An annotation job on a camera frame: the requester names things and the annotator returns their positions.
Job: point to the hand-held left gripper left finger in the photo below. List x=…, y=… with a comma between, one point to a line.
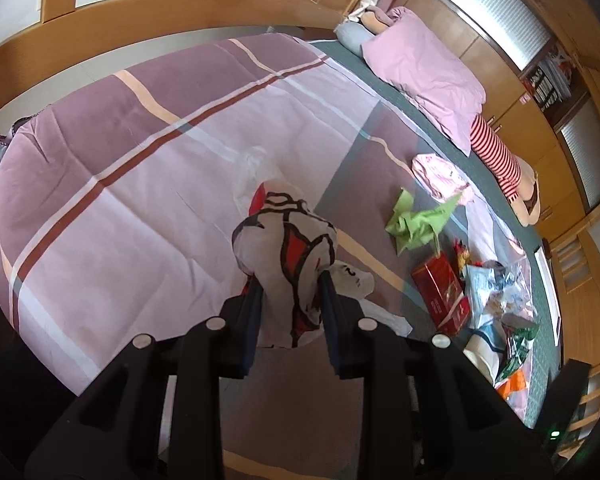
x=252, y=312

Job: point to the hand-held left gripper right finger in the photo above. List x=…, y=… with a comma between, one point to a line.
x=330, y=322

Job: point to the white printed plastic bag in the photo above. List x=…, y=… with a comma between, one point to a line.
x=285, y=260

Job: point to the red carton box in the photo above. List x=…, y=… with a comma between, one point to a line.
x=440, y=295

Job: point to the orange wrapper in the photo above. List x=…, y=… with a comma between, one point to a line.
x=511, y=386

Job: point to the green snack wrapper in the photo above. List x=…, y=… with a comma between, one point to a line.
x=517, y=345

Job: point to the white flat panel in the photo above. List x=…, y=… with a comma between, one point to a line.
x=547, y=295

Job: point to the green crumpled paper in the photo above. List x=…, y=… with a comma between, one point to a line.
x=412, y=227

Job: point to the clear blue-printed plastic bag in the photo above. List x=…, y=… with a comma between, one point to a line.
x=485, y=285

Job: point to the red snack wrapper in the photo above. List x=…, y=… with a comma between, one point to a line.
x=461, y=256

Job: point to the pink striped blanket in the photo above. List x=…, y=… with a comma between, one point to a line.
x=130, y=210

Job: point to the pink crumpled bag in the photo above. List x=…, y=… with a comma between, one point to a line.
x=437, y=175

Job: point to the green mattress cover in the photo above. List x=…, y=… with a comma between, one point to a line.
x=485, y=185

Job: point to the striped plush doll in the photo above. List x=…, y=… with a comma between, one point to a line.
x=495, y=155

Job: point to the frosted glass window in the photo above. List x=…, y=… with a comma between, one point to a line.
x=592, y=155
x=490, y=10

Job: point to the pink pillow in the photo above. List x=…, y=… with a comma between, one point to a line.
x=420, y=75

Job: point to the grey-blue pillow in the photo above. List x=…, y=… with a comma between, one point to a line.
x=352, y=37

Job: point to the stack of books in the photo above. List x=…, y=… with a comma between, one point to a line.
x=550, y=77

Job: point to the wooden bed frame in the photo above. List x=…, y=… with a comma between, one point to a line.
x=130, y=15

